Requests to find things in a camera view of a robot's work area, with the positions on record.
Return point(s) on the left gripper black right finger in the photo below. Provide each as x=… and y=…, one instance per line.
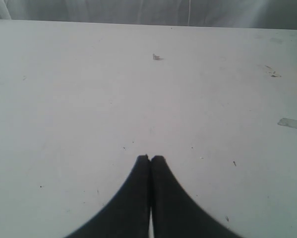
x=174, y=213

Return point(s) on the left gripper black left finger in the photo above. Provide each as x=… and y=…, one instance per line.
x=127, y=214

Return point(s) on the clear tape scrap on table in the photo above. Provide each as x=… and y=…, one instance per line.
x=288, y=123

